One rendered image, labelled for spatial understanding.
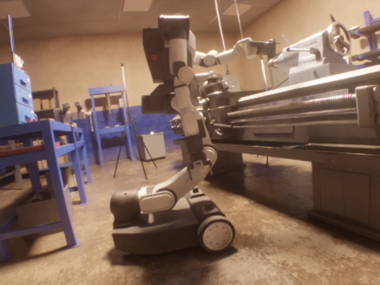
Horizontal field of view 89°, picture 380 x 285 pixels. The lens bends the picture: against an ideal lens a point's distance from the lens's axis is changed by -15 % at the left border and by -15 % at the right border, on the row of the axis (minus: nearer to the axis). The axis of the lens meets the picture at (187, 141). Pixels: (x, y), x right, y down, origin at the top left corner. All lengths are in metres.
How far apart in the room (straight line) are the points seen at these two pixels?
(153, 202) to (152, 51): 0.85
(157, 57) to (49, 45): 5.46
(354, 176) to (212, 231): 0.79
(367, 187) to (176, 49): 1.17
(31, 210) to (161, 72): 1.43
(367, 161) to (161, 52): 1.15
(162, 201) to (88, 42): 5.64
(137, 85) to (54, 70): 2.18
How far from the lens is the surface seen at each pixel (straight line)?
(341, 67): 1.61
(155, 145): 4.80
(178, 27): 1.19
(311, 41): 1.69
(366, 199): 1.36
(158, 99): 1.28
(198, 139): 1.10
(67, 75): 6.29
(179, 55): 1.14
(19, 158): 1.63
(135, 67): 6.34
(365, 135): 1.33
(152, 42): 1.33
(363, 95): 1.18
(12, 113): 1.64
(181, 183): 1.34
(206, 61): 1.52
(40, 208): 2.00
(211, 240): 1.25
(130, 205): 1.33
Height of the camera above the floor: 0.70
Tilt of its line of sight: 5 degrees down
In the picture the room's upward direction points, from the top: 8 degrees counter-clockwise
